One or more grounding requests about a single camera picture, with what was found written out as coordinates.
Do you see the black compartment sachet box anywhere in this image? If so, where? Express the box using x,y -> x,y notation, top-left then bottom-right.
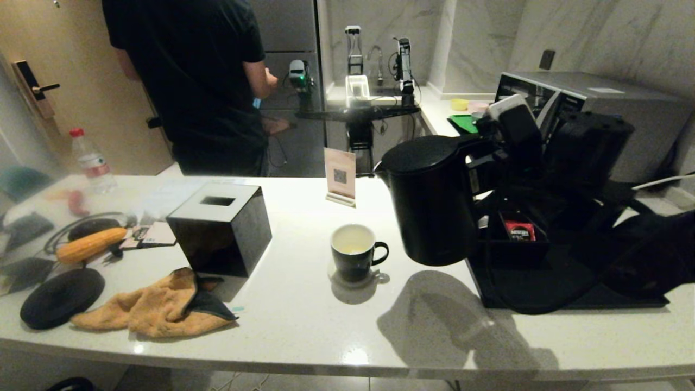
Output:
472,198 -> 550,261

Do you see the white rack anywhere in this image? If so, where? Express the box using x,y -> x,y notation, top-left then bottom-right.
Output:
345,74 -> 371,108

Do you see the orange microfiber cloth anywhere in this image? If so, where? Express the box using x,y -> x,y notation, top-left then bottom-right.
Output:
71,267 -> 239,338

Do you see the white power cable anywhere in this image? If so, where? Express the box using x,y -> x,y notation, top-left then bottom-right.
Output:
633,175 -> 695,191

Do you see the tan wooden door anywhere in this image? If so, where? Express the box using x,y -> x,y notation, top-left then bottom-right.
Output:
0,0 -> 174,177

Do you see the green tray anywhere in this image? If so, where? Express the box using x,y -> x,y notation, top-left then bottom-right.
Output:
448,114 -> 481,135

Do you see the black electric kettle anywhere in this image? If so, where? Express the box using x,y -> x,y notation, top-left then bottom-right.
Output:
375,135 -> 495,267

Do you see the clear blender jug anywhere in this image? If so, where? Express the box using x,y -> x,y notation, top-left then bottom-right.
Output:
345,25 -> 363,75

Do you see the black flat panel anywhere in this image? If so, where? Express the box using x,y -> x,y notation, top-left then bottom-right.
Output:
0,258 -> 58,297

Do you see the brown stool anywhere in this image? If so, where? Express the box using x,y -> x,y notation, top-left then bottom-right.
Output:
261,117 -> 292,136

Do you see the black round kettle base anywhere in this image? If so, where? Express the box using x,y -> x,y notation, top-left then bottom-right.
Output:
21,268 -> 106,331

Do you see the silver microwave oven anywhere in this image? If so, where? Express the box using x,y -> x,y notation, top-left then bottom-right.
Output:
495,71 -> 693,182

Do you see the black cord with plug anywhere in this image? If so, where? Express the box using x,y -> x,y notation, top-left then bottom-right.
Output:
45,212 -> 134,261

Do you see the black glossy tissue box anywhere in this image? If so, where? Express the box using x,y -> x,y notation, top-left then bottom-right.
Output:
166,184 -> 273,278

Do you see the red coffee sachet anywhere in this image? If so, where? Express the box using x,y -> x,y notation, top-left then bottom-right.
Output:
502,220 -> 535,242

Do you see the QR code sign stand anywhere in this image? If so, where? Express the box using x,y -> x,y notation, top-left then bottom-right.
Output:
324,148 -> 357,209

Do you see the black ring-shaped part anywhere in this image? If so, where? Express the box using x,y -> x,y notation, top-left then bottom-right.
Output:
46,377 -> 96,391

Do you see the teal round object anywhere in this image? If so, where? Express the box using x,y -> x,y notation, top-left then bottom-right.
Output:
0,166 -> 53,204

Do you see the black oval device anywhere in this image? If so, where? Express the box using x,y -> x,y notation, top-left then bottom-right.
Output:
69,219 -> 123,242

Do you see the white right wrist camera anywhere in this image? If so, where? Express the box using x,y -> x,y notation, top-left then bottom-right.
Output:
487,94 -> 530,121

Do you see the black rectangular serving tray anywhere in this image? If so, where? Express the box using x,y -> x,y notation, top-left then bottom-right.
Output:
467,255 -> 669,310

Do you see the chrome sink faucet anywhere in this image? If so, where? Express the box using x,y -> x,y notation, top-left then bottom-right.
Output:
367,45 -> 384,86

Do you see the dark grey pouch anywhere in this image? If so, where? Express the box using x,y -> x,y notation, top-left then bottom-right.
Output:
0,212 -> 55,253

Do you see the red toy chili pepper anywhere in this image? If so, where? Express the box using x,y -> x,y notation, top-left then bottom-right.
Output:
68,190 -> 92,218

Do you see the black round pedestal table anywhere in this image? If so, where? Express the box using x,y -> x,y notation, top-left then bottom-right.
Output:
296,104 -> 421,179

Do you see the grey tall cabinet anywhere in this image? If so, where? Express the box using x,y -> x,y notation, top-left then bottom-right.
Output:
250,0 -> 325,177

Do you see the black mug white inside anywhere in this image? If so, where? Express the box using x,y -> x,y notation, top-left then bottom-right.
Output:
330,224 -> 389,283

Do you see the black door lock handle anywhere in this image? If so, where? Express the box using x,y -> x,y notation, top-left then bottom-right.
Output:
13,61 -> 61,121

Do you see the plastic bottle red cap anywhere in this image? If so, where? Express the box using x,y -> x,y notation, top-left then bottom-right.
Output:
70,129 -> 118,194

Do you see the green-lit camera device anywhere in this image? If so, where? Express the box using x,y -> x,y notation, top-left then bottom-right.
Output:
288,59 -> 315,116

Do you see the yellow toy corn cob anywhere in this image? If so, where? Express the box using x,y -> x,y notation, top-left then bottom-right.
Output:
57,227 -> 129,265

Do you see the person in black shirt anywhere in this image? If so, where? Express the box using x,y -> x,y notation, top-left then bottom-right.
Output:
102,0 -> 279,176

